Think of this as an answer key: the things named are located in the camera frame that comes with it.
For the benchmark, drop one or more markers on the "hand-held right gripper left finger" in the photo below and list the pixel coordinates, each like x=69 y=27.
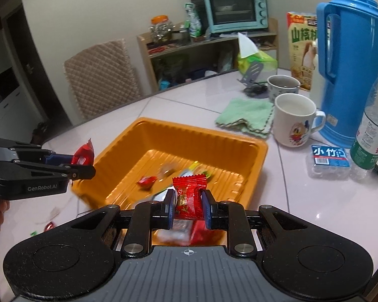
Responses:
x=170 y=209

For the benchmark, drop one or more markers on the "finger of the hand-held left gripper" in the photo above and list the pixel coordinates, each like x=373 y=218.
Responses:
x=60 y=159
x=82 y=172

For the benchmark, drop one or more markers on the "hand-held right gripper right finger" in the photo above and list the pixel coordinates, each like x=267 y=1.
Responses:
x=207 y=209

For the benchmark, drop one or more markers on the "red candy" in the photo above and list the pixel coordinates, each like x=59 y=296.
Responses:
x=83 y=154
x=49 y=226
x=146 y=183

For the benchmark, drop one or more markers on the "red gold-print snack packet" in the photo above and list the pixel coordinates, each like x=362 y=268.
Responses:
x=189 y=196
x=208 y=236

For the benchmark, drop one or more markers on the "yellow green candy packet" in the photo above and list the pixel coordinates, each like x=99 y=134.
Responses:
x=197 y=171

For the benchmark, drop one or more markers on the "orange plastic tray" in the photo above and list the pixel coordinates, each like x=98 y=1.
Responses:
x=129 y=151

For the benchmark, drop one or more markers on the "pale pink snack packet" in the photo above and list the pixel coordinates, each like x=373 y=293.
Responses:
x=181 y=231

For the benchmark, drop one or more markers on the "round beige snack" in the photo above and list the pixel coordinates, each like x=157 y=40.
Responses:
x=167 y=170

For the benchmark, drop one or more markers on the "green wrapped candy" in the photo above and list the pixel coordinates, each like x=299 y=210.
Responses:
x=34 y=233

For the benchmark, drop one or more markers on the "white drawer cabinet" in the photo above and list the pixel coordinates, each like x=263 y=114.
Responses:
x=9 y=107

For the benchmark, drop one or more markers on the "beige quilted chair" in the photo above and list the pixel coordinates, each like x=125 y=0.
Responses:
x=100 y=78

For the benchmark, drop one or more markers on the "green cloth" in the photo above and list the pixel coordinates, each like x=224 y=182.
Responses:
x=245 y=116

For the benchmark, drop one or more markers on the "white cartoon mug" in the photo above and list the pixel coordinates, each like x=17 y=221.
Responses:
x=291 y=125

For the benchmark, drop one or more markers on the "clear toothpick pack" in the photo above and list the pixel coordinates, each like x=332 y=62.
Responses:
x=329 y=160

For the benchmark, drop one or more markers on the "wooden shelf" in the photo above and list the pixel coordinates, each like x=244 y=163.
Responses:
x=145 y=56

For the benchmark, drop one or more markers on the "grey phone stand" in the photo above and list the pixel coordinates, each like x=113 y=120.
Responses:
x=252 y=77

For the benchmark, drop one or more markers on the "grey patterned mug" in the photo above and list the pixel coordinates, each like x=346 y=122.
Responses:
x=282 y=86

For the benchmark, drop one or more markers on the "green tissue pack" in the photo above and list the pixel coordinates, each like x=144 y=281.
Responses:
x=258 y=59

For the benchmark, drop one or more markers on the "orange-lid glass jar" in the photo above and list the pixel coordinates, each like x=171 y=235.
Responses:
x=161 y=30

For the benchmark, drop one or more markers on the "clear water bottle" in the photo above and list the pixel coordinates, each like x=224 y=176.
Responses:
x=370 y=138

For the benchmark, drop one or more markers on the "yellow snack box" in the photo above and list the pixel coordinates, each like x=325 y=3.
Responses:
x=299 y=50

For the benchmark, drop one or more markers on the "green white bag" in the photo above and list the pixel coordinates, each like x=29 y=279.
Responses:
x=192 y=22

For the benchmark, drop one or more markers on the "blue thermos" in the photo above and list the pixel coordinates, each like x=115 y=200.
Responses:
x=349 y=69

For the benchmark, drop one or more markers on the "teal toaster oven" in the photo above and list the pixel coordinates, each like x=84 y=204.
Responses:
x=233 y=11

